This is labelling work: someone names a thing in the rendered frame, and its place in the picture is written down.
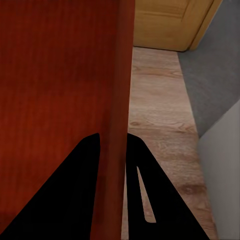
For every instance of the storage box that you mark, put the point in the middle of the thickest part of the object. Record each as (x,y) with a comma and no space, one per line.
(65,74)

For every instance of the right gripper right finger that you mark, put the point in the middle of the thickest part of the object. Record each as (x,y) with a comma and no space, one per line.
(174,220)

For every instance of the door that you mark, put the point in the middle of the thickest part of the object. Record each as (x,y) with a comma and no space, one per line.
(176,25)

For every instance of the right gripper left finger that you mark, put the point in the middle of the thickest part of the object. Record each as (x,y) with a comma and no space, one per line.
(62,209)

